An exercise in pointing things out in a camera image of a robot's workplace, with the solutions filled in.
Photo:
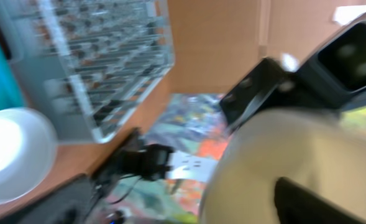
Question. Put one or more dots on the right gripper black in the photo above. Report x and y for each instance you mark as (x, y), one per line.
(269, 86)

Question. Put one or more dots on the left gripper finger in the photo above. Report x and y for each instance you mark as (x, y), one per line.
(310, 205)

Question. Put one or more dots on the white paper cup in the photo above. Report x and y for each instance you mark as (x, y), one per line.
(278, 154)

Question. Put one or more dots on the grey dishwasher rack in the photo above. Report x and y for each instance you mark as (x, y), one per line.
(86, 65)

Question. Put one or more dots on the grey-white bowl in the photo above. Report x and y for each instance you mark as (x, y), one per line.
(28, 149)

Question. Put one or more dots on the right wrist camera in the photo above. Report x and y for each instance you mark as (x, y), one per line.
(336, 71)

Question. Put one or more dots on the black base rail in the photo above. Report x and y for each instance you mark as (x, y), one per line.
(73, 201)

